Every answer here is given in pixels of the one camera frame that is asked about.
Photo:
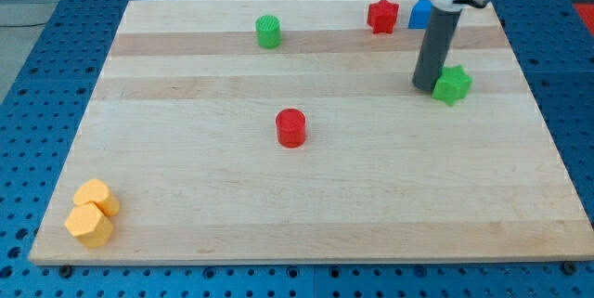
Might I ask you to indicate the red cylinder block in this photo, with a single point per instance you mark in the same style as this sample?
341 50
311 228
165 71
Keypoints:
291 128

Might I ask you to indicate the green cylinder block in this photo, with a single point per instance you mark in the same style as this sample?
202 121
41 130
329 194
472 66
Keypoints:
268 33

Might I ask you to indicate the wooden board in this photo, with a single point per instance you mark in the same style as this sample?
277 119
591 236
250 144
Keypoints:
181 126

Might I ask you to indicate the red star block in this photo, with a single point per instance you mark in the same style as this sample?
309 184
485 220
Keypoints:
382 16

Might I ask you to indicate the green star block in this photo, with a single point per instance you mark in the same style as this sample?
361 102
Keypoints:
453 85

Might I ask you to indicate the blue cube block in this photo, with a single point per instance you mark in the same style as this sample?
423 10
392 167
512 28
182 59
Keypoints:
420 14

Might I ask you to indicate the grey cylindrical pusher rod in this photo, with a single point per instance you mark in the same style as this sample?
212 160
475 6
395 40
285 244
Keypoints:
435 45

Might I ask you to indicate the yellow heart block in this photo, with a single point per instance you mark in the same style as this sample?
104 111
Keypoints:
98 192

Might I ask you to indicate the yellow hexagon block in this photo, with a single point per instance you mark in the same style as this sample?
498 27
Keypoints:
89 225

